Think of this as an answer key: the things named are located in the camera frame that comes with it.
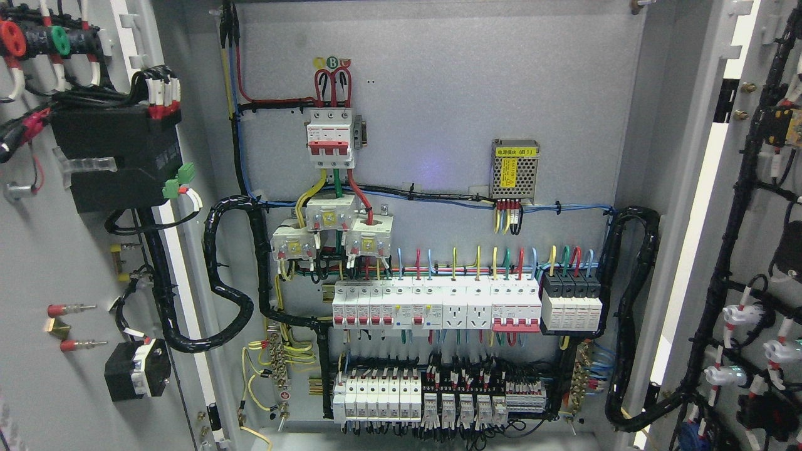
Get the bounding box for grey cabinet door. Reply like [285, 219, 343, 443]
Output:
[648, 1, 800, 450]
[2, 1, 253, 450]

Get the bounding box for white current transformers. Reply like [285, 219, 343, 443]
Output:
[270, 194, 393, 263]

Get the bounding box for white breaker row upper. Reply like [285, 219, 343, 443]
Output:
[331, 277, 444, 334]

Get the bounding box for white breaker row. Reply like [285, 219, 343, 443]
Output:
[332, 366, 424, 425]
[331, 277, 444, 334]

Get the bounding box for white socket module row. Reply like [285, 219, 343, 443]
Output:
[442, 277, 492, 330]

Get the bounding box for red main circuit breaker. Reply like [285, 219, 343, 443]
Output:
[306, 108, 356, 170]

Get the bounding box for metal mesh power supply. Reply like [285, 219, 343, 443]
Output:
[489, 139, 539, 200]

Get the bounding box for white breaker row lower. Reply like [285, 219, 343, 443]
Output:
[332, 366, 424, 425]

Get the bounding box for brass ground terminal bar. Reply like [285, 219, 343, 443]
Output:
[266, 321, 290, 433]

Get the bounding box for relay terminal row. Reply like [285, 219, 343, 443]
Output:
[419, 358, 549, 434]

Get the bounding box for black white surge protector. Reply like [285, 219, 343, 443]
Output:
[541, 272, 603, 336]

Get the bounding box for black digital power meter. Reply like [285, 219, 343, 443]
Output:
[49, 105, 183, 214]

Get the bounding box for red handle circuit breaker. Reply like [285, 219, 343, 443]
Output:
[489, 279, 542, 333]

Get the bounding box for black right cable loom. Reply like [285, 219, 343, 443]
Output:
[598, 207, 696, 433]

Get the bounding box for black cable loom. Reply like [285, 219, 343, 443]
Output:
[598, 207, 696, 433]
[103, 194, 333, 419]

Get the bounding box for black left cable loom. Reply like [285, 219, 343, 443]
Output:
[103, 194, 333, 419]

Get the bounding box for white rotary selector switch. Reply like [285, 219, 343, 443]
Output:
[104, 339, 171, 402]

